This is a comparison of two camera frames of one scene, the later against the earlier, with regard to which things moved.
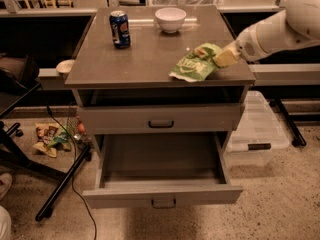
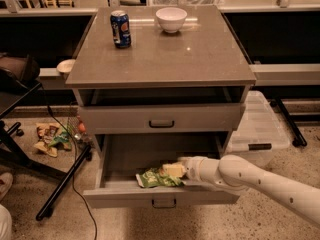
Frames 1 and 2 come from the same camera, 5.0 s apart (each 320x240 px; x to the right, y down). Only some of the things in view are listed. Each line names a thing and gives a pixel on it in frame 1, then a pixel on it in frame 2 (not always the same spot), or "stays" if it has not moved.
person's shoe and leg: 5,222 stays
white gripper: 248,45 -> 192,169
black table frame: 11,153 stays
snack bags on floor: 51,137 stays
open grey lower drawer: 162,170 stays
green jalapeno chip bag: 198,65 -> 154,178
